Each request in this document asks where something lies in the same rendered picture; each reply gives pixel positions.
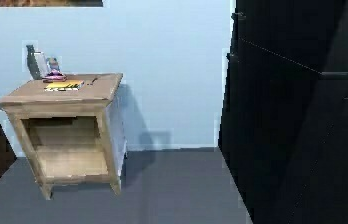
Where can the black pen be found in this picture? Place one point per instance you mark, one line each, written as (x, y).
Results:
(93, 81)

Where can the light wooden bedside table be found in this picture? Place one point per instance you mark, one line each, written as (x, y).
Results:
(72, 156)

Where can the yellow book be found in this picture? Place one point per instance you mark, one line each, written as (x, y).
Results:
(63, 85)

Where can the black wardrobe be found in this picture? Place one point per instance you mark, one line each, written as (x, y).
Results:
(295, 126)

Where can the brown framed wall picture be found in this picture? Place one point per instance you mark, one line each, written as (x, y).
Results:
(42, 3)

